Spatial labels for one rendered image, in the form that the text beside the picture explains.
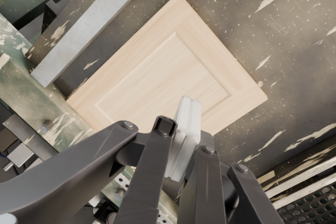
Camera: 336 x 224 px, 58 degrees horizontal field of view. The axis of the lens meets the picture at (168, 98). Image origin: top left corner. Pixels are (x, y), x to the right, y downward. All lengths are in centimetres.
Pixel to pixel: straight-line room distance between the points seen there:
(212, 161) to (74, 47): 63
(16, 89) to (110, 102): 24
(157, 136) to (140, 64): 58
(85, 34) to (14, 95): 27
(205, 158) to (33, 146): 86
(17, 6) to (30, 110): 32
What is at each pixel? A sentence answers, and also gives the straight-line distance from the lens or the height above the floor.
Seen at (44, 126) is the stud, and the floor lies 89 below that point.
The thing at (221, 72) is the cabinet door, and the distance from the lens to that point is 70.
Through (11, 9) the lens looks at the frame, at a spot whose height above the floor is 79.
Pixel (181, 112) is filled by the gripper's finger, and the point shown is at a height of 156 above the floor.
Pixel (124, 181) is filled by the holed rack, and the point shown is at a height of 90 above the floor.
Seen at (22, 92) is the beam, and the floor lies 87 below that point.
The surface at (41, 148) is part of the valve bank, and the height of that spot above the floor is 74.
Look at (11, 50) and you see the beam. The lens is 87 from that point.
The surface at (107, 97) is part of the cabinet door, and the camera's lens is 79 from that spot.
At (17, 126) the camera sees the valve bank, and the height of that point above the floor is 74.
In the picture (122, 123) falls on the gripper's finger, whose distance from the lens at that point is 15.
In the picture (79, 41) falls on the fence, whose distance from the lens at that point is 74.
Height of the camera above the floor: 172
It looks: 63 degrees down
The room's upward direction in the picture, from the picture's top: 68 degrees clockwise
